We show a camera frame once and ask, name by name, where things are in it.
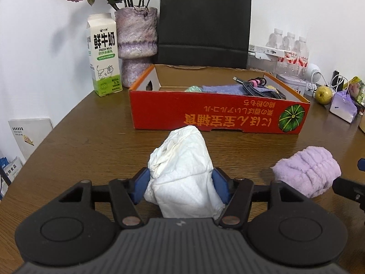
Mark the iridescent plastic bag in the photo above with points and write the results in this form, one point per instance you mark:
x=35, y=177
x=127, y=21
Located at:
x=194, y=88

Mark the clear water bottle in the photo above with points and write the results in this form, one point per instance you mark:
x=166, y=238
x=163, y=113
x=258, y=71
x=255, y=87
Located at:
x=276, y=38
x=301, y=54
x=289, y=42

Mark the white food packet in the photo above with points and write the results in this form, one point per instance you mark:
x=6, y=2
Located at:
x=11, y=167

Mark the white flat carton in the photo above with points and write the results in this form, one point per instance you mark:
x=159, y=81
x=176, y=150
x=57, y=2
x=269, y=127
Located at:
x=268, y=50

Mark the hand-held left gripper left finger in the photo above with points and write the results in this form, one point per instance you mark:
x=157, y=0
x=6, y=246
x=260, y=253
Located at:
x=141, y=182

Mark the clear storage container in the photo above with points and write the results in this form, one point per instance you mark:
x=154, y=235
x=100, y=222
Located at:
x=259, y=65

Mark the red cardboard box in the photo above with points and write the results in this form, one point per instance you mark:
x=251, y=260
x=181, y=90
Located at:
x=214, y=117

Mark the pale printed tin box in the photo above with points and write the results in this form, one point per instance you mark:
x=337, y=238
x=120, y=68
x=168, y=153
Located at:
x=293, y=84

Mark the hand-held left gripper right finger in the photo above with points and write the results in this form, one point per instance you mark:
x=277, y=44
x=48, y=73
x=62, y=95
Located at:
x=221, y=182

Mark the green white milk carton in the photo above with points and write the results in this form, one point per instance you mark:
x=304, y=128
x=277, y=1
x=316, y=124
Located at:
x=104, y=54

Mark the black paper bag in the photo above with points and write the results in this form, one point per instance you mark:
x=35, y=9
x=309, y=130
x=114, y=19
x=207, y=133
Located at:
x=204, y=22

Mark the white round device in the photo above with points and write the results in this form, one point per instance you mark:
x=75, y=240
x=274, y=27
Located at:
x=312, y=71

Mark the white yellow plush sheep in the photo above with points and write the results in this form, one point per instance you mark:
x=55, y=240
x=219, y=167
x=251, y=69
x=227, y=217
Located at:
x=272, y=87

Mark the black charger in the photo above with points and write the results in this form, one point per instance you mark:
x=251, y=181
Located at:
x=338, y=77

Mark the yellow thermos jug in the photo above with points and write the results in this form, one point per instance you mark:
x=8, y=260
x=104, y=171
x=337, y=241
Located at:
x=362, y=122

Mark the white tissue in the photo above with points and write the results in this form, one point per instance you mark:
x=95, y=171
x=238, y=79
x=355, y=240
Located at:
x=182, y=171

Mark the purple speckled vase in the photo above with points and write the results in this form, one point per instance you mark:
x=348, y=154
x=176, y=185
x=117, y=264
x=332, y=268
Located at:
x=137, y=40

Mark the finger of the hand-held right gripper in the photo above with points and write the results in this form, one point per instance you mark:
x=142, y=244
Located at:
x=361, y=164
x=350, y=189

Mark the green apple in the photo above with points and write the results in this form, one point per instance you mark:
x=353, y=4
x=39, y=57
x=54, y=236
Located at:
x=323, y=94

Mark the purple felt cloth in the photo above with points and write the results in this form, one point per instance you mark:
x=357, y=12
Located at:
x=222, y=89

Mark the purple gift bag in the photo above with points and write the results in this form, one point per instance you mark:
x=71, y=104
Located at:
x=342, y=108

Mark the colourful snack packet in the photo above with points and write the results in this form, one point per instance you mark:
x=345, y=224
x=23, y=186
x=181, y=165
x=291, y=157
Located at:
x=356, y=88

